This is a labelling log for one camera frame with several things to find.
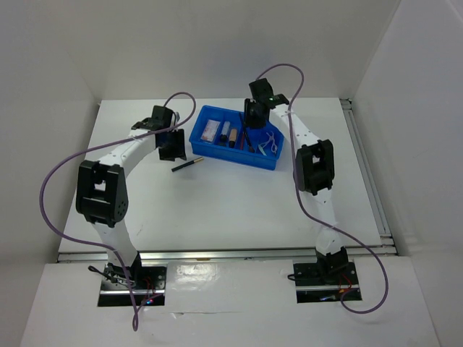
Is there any black makeup brush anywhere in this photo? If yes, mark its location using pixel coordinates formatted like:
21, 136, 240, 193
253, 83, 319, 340
239, 113, 255, 153

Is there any dark green gold mascara tube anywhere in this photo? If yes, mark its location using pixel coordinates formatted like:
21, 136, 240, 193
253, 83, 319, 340
171, 157, 204, 173

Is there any beige foundation bottle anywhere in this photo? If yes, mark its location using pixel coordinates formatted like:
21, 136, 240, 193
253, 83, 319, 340
228, 128, 238, 148

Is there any mint green spatula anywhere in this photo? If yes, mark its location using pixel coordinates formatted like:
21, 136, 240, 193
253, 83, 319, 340
258, 143, 272, 156

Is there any clear blush palette case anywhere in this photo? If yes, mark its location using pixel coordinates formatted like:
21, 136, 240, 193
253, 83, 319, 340
200, 119, 221, 143

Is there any clear bottle black cap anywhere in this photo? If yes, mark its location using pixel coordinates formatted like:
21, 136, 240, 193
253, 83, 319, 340
219, 121, 230, 142

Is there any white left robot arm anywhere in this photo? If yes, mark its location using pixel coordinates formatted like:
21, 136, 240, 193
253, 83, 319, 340
76, 106, 187, 288

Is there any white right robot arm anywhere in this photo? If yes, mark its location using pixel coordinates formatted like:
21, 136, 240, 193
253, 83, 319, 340
244, 78, 349, 283

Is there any blue divided plastic bin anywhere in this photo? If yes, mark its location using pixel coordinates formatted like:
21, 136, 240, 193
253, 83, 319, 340
190, 106, 284, 170

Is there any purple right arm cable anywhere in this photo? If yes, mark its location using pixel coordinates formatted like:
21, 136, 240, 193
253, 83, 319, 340
255, 64, 391, 314

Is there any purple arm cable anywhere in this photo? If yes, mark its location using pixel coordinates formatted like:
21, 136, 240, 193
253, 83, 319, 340
255, 64, 391, 314
38, 92, 197, 332

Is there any aluminium front rail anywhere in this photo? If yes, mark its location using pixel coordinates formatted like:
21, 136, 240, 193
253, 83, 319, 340
57, 249, 316, 262

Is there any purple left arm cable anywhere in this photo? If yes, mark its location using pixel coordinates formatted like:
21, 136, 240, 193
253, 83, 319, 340
38, 92, 197, 332

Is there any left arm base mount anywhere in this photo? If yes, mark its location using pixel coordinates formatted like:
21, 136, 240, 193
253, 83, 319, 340
88, 265, 167, 307

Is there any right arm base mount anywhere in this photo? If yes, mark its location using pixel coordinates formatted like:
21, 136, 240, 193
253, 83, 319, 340
287, 262, 362, 304

